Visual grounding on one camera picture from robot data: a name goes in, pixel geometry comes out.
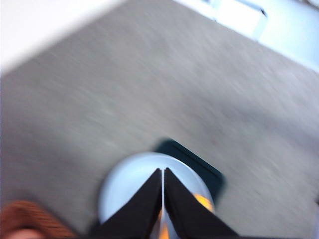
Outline blue round plate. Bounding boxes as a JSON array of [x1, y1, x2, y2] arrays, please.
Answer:
[[98, 151, 215, 239]]

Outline black rectangular tray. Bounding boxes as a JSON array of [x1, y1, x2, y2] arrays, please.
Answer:
[[154, 138, 227, 201]]

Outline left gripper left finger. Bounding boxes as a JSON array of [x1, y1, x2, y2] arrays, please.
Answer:
[[86, 168, 163, 239]]

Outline orange-yellow corn cob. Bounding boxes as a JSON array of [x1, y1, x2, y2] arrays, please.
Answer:
[[159, 193, 214, 239]]

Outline brown wicker basket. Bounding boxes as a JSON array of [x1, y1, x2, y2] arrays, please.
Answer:
[[0, 200, 77, 239]]

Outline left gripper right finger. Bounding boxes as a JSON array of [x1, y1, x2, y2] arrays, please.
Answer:
[[163, 167, 247, 239]]

